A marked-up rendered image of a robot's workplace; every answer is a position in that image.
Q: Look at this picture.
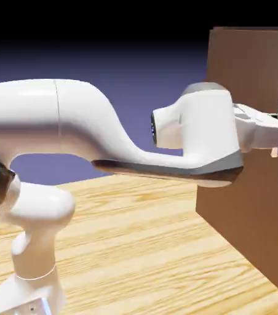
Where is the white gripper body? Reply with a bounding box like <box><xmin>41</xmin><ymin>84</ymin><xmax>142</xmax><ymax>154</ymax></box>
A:
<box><xmin>251</xmin><ymin>110</ymin><xmax>278</xmax><ymax>149</ymax></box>

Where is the brown wooden cabinet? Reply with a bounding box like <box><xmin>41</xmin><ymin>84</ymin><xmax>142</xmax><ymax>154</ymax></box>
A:
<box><xmin>194</xmin><ymin>26</ymin><xmax>278</xmax><ymax>305</ymax></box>

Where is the brown cabinet door with short handle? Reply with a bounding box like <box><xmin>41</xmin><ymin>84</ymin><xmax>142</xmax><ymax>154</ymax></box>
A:
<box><xmin>204</xmin><ymin>28</ymin><xmax>278</xmax><ymax>163</ymax></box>

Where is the brown cabinet door with long handle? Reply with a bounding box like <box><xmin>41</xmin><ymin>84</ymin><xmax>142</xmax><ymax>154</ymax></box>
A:
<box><xmin>194</xmin><ymin>157</ymin><xmax>278</xmax><ymax>305</ymax></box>

